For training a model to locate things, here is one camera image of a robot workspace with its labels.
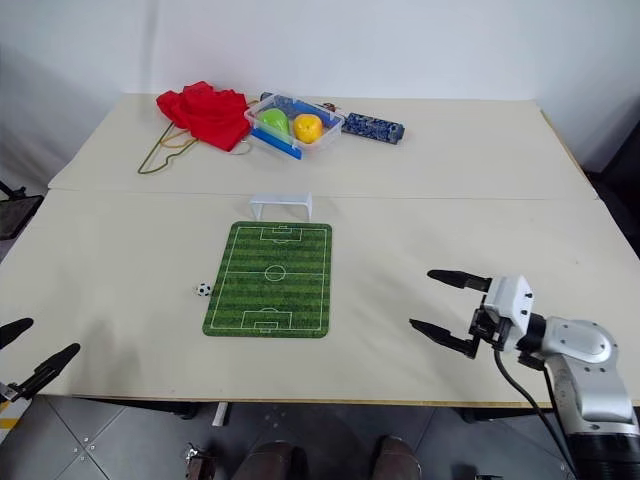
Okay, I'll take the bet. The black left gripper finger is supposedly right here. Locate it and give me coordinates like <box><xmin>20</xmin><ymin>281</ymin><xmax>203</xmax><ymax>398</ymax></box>
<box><xmin>6</xmin><ymin>342</ymin><xmax>82</xmax><ymax>402</ymax></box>
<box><xmin>0</xmin><ymin>317</ymin><xmax>35</xmax><ymax>352</ymax></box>

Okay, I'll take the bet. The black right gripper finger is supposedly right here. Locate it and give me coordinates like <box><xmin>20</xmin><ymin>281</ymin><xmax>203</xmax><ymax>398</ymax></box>
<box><xmin>408</xmin><ymin>318</ymin><xmax>477</xmax><ymax>359</ymax></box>
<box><xmin>427</xmin><ymin>269</ymin><xmax>495</xmax><ymax>295</ymax></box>

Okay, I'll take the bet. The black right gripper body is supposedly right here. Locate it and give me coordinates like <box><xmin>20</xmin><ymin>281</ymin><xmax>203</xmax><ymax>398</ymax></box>
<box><xmin>468</xmin><ymin>294</ymin><xmax>514</xmax><ymax>359</ymax></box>

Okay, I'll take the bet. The green soccer field mat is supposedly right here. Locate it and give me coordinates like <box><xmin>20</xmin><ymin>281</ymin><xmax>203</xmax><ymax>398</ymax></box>
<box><xmin>201</xmin><ymin>221</ymin><xmax>334</xmax><ymax>339</ymax></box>

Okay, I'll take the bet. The black stand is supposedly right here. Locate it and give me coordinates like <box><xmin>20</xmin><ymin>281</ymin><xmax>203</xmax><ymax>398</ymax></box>
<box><xmin>0</xmin><ymin>179</ymin><xmax>45</xmax><ymax>242</ymax></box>

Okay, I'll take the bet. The dark brown rounded shape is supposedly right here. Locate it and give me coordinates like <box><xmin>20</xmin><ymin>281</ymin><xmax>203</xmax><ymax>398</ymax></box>
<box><xmin>232</xmin><ymin>439</ymin><xmax>307</xmax><ymax>480</ymax></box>
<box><xmin>373</xmin><ymin>434</ymin><xmax>422</xmax><ymax>480</ymax></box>

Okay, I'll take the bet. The blue patterned pencil case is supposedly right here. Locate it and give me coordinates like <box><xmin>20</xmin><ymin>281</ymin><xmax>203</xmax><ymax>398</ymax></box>
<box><xmin>341</xmin><ymin>111</ymin><xmax>407</xmax><ymax>147</ymax></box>

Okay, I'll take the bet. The white miniature goal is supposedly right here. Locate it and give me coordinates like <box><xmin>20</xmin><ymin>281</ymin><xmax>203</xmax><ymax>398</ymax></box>
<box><xmin>248</xmin><ymin>191</ymin><xmax>314</xmax><ymax>222</ymax></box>

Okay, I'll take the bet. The clear plastic box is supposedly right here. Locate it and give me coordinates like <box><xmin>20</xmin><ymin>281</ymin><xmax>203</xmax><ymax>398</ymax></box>
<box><xmin>243</xmin><ymin>90</ymin><xmax>346</xmax><ymax>162</ymax></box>

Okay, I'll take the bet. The yellow round fruit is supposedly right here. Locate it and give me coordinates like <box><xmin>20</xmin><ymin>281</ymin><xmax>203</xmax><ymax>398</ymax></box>
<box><xmin>292</xmin><ymin>114</ymin><xmax>323</xmax><ymax>144</ymax></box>

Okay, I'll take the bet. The green pear-shaped fruit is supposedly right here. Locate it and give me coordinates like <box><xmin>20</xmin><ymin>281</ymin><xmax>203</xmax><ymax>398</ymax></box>
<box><xmin>256</xmin><ymin>108</ymin><xmax>292</xmax><ymax>136</ymax></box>

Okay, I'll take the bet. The blue patterned pouch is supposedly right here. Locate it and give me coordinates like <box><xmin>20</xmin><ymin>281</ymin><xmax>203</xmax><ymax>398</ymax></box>
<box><xmin>259</xmin><ymin>92</ymin><xmax>303</xmax><ymax>113</ymax></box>

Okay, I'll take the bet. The red cloth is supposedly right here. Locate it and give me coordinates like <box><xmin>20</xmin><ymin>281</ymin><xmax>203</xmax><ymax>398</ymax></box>
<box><xmin>155</xmin><ymin>80</ymin><xmax>251</xmax><ymax>152</ymax></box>

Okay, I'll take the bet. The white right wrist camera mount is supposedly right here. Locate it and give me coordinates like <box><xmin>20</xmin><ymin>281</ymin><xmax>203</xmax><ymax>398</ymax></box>
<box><xmin>481</xmin><ymin>273</ymin><xmax>536</xmax><ymax>347</ymax></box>

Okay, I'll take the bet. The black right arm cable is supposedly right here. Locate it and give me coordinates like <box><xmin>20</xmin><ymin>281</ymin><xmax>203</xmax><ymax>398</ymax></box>
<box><xmin>492</xmin><ymin>347</ymin><xmax>581</xmax><ymax>480</ymax></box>

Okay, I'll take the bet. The metal caster bracket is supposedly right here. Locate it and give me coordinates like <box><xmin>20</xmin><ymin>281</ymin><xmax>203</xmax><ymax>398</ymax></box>
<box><xmin>183</xmin><ymin>441</ymin><xmax>217</xmax><ymax>480</ymax></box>

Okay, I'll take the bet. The yellow-green wire hanger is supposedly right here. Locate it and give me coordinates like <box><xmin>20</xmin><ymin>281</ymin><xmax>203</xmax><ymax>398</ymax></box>
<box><xmin>136</xmin><ymin>120</ymin><xmax>202</xmax><ymax>176</ymax></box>

